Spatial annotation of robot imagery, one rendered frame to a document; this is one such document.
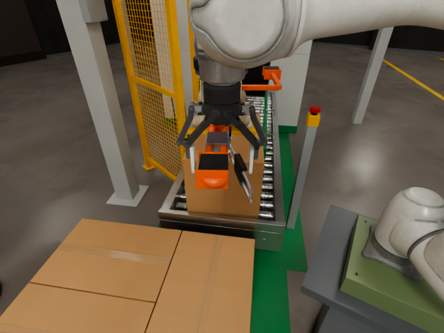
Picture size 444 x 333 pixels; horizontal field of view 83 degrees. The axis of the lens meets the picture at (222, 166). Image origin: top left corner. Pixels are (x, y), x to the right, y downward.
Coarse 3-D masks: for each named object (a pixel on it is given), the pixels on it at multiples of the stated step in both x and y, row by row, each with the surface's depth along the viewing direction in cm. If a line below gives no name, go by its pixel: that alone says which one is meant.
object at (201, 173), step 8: (200, 152) 62; (208, 152) 62; (216, 152) 62; (224, 152) 62; (200, 160) 59; (208, 160) 59; (216, 160) 59; (224, 160) 59; (200, 168) 57; (208, 168) 56; (216, 168) 56; (224, 168) 56; (200, 176) 56; (208, 176) 56; (216, 176) 56; (224, 176) 56; (200, 184) 58; (224, 184) 57
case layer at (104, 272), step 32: (96, 224) 142; (128, 224) 142; (64, 256) 125; (96, 256) 125; (128, 256) 125; (160, 256) 125; (192, 256) 125; (224, 256) 125; (32, 288) 111; (64, 288) 112; (96, 288) 111; (128, 288) 111; (160, 288) 111; (192, 288) 111; (224, 288) 111; (0, 320) 100; (32, 320) 100; (64, 320) 100; (96, 320) 100; (128, 320) 100; (160, 320) 100; (192, 320) 100; (224, 320) 100
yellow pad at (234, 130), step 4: (244, 104) 125; (232, 124) 107; (248, 124) 106; (252, 124) 107; (232, 128) 104; (236, 128) 104; (248, 128) 104; (252, 128) 104; (232, 132) 102; (236, 132) 102; (240, 132) 102; (252, 132) 102
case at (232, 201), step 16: (240, 144) 135; (256, 160) 122; (192, 176) 128; (256, 176) 125; (192, 192) 134; (208, 192) 133; (224, 192) 132; (240, 192) 132; (256, 192) 131; (192, 208) 141; (208, 208) 140; (224, 208) 139; (240, 208) 138; (256, 208) 137
